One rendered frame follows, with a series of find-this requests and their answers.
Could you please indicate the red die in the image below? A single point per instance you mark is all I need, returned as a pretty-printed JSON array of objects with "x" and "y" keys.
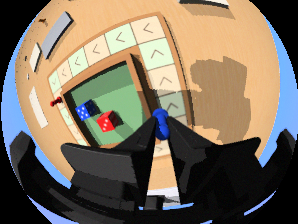
[{"x": 107, "y": 121}]

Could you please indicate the blue pawn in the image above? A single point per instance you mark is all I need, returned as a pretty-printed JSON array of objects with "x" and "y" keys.
[{"x": 162, "y": 127}]

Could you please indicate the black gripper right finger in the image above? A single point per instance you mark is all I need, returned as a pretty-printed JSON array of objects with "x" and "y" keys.
[{"x": 196, "y": 159}]

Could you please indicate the blue die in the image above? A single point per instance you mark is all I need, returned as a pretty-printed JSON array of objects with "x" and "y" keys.
[{"x": 85, "y": 110}]

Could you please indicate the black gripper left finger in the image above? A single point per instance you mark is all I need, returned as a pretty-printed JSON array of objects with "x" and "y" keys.
[{"x": 130, "y": 162}]

